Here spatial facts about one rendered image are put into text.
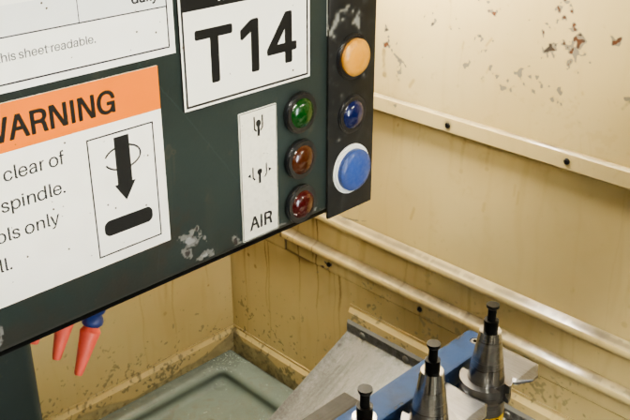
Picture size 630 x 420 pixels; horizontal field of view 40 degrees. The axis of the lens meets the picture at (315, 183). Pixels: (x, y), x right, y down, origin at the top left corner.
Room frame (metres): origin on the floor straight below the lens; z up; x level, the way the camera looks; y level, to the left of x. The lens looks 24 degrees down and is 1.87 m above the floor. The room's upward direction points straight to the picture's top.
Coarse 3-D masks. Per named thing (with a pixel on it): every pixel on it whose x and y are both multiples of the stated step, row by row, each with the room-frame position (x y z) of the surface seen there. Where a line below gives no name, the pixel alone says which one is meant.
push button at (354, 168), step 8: (352, 152) 0.55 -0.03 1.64; (360, 152) 0.55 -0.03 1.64; (344, 160) 0.54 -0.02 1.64; (352, 160) 0.54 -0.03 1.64; (360, 160) 0.55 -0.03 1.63; (368, 160) 0.56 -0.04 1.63; (344, 168) 0.54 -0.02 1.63; (352, 168) 0.54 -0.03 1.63; (360, 168) 0.55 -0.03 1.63; (368, 168) 0.56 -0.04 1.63; (344, 176) 0.54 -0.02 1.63; (352, 176) 0.54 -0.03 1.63; (360, 176) 0.55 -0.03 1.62; (344, 184) 0.54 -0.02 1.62; (352, 184) 0.54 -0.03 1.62; (360, 184) 0.55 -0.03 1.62
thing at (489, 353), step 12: (480, 336) 0.85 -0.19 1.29; (492, 336) 0.84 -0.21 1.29; (480, 348) 0.84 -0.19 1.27; (492, 348) 0.84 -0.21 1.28; (480, 360) 0.84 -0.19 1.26; (492, 360) 0.84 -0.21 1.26; (468, 372) 0.85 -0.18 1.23; (480, 372) 0.84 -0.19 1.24; (492, 372) 0.83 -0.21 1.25; (480, 384) 0.83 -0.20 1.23; (492, 384) 0.83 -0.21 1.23
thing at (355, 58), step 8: (352, 40) 0.55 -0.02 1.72; (360, 40) 0.55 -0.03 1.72; (352, 48) 0.54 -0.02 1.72; (360, 48) 0.55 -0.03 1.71; (368, 48) 0.56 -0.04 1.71; (344, 56) 0.54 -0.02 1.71; (352, 56) 0.54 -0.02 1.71; (360, 56) 0.55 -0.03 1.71; (368, 56) 0.56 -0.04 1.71; (344, 64) 0.54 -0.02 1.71; (352, 64) 0.54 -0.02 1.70; (360, 64) 0.55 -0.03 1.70; (352, 72) 0.55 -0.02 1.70; (360, 72) 0.55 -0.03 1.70
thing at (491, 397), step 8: (464, 368) 0.87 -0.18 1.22; (504, 368) 0.87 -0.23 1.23; (464, 376) 0.85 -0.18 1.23; (464, 384) 0.84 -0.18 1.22; (472, 384) 0.84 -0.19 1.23; (504, 384) 0.84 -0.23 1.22; (472, 392) 0.83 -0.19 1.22; (480, 392) 0.82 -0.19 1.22; (488, 392) 0.82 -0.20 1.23; (496, 392) 0.82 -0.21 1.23; (504, 392) 0.84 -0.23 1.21; (488, 400) 0.83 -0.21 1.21; (496, 400) 0.83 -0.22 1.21; (504, 400) 0.84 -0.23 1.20; (488, 408) 0.82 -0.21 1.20; (496, 408) 0.82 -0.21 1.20
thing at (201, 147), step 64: (320, 0) 0.53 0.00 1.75; (128, 64) 0.44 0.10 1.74; (320, 64) 0.53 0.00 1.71; (192, 128) 0.46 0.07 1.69; (320, 128) 0.53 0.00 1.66; (192, 192) 0.46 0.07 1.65; (320, 192) 0.54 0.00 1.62; (192, 256) 0.46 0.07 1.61; (0, 320) 0.37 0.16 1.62; (64, 320) 0.40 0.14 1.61
